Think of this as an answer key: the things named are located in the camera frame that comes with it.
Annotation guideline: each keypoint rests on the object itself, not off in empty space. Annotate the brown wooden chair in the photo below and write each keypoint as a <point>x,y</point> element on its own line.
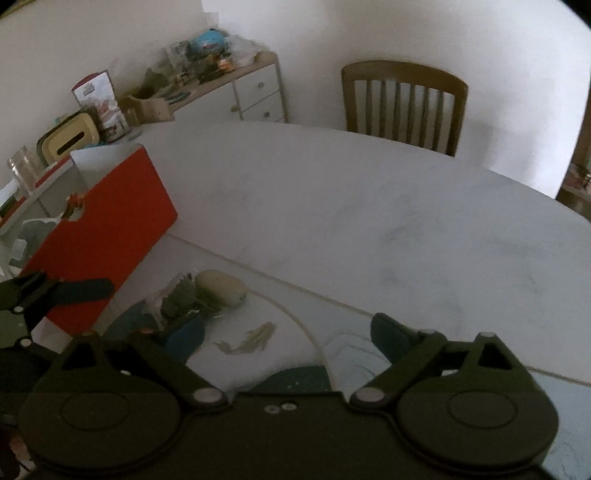
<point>401,78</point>

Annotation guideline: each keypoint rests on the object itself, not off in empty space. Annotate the white plastic bag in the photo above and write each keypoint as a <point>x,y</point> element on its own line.
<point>241,50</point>

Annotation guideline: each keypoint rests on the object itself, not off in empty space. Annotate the pale printed table mat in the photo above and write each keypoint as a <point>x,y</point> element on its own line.
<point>286,323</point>

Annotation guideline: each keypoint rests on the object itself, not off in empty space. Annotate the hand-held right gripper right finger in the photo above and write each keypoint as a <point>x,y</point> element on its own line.
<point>390,337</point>

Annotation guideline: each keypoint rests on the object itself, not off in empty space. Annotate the brown cardboard box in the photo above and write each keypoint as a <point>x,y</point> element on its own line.
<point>150,110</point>

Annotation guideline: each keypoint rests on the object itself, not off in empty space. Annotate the white drawer cabinet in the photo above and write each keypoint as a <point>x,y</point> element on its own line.
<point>258,101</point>

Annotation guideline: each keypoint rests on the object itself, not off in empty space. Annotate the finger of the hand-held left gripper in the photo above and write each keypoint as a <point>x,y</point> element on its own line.
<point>85,290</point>

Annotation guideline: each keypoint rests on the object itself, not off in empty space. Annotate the brown wooden furniture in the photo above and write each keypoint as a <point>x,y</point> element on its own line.
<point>577,184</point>

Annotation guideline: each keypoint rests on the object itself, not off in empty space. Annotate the small blue packet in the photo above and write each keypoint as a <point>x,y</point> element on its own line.
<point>178,97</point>

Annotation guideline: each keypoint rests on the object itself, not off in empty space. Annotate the clear glass jar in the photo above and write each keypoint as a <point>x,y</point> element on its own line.
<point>25,170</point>

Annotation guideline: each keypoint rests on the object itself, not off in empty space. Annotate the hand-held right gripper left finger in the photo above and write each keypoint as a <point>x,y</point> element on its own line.
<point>184,337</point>

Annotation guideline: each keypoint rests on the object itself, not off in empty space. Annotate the red storage box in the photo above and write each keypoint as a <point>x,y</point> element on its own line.
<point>115,221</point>

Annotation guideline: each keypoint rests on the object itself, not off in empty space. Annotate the yellow tissue box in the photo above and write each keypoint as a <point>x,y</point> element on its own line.
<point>69,138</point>

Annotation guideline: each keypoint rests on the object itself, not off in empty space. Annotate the red white carton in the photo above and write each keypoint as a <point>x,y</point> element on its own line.
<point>99,99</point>

